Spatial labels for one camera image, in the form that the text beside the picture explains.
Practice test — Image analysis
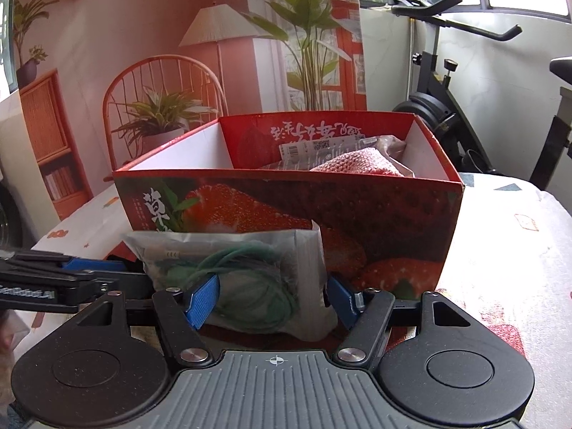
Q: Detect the red strawberry cardboard box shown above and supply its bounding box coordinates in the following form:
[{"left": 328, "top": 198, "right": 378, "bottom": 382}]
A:
[{"left": 113, "top": 110, "right": 464, "bottom": 298}]

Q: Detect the black exercise bike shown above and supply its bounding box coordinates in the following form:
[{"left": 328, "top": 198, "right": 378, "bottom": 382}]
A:
[{"left": 379, "top": 0, "right": 572, "bottom": 191}]

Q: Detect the printed room scene backdrop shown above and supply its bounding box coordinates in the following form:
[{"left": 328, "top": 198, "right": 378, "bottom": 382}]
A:
[{"left": 12, "top": 0, "right": 366, "bottom": 219}]

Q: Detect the packaged green cord bag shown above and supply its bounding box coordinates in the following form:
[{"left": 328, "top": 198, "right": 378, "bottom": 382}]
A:
[{"left": 123, "top": 224, "right": 337, "bottom": 342}]

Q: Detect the clear packaged black mask pack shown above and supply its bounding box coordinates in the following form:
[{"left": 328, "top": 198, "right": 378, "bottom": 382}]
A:
[{"left": 264, "top": 135, "right": 414, "bottom": 176}]

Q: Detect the white cartoon print tablecloth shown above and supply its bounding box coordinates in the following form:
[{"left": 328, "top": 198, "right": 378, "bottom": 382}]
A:
[{"left": 32, "top": 173, "right": 571, "bottom": 428}]

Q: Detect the pink mesh packaged item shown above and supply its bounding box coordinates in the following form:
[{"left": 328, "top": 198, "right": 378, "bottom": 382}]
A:
[{"left": 307, "top": 147, "right": 415, "bottom": 177}]

